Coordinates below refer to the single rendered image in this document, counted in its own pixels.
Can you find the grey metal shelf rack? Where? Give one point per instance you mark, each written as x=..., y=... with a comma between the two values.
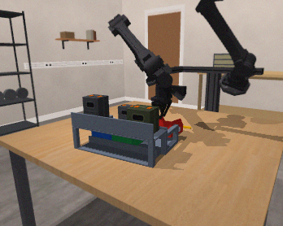
x=153, y=145

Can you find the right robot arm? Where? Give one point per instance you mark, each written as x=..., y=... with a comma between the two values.
x=151, y=63

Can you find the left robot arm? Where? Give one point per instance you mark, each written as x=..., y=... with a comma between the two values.
x=243, y=61

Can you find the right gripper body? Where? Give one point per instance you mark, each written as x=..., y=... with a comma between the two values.
x=159, y=100

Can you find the green open bin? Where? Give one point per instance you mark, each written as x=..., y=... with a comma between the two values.
x=126, y=140

